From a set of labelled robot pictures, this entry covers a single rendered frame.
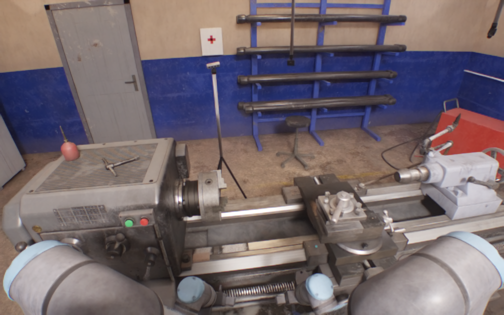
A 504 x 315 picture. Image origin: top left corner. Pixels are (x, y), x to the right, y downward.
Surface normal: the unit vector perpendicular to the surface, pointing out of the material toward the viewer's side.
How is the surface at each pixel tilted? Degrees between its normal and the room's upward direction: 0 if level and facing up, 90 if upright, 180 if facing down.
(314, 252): 0
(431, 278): 19
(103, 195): 45
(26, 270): 23
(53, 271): 5
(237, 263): 36
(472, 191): 66
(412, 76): 90
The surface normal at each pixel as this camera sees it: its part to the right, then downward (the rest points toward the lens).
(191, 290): -0.15, -0.66
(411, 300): -0.48, -0.40
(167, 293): 0.05, -0.47
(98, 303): 0.48, -0.49
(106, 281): 0.48, -0.84
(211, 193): 0.08, -0.25
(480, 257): 0.11, -0.69
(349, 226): -0.02, -0.87
